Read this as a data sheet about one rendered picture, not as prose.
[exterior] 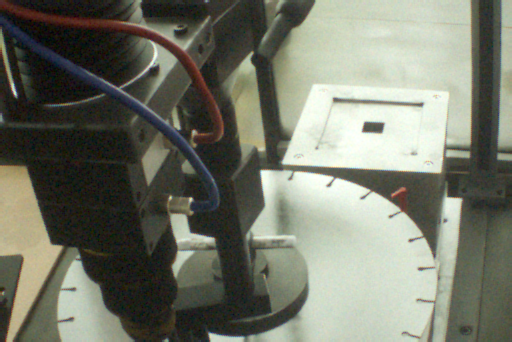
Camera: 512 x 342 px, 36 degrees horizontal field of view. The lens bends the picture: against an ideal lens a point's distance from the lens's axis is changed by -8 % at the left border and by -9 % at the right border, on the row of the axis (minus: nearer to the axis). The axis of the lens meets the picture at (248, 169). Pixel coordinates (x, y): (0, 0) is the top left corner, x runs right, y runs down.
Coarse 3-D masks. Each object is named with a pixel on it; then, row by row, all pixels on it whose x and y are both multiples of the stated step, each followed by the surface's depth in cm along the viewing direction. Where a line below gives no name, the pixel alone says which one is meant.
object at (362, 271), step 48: (288, 192) 79; (336, 192) 78; (336, 240) 73; (384, 240) 72; (96, 288) 71; (336, 288) 67; (384, 288) 67; (432, 288) 66; (96, 336) 66; (240, 336) 64; (288, 336) 63; (336, 336) 63; (384, 336) 62
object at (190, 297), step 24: (216, 240) 56; (240, 264) 57; (192, 288) 60; (216, 288) 60; (240, 288) 58; (264, 288) 59; (192, 312) 58; (216, 312) 59; (240, 312) 59; (264, 312) 59; (192, 336) 60
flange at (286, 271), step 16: (192, 256) 72; (208, 256) 71; (272, 256) 70; (288, 256) 70; (192, 272) 70; (208, 272) 69; (256, 272) 67; (272, 272) 68; (288, 272) 68; (304, 272) 68; (272, 288) 67; (288, 288) 67; (304, 288) 67; (272, 304) 65; (288, 304) 65; (240, 320) 64; (256, 320) 64; (272, 320) 65
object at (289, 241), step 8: (248, 232) 66; (184, 240) 67; (192, 240) 67; (200, 240) 67; (208, 240) 67; (248, 240) 66; (256, 240) 66; (264, 240) 66; (272, 240) 66; (280, 240) 66; (288, 240) 66; (184, 248) 67; (192, 248) 67; (200, 248) 67; (208, 248) 67; (256, 248) 66; (264, 248) 66; (256, 256) 67
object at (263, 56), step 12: (288, 0) 50; (300, 0) 50; (312, 0) 51; (276, 12) 50; (288, 12) 50; (300, 12) 50; (276, 24) 49; (288, 24) 49; (300, 24) 50; (264, 36) 48; (276, 36) 48; (264, 48) 47; (276, 48) 48; (252, 60) 48; (264, 60) 47
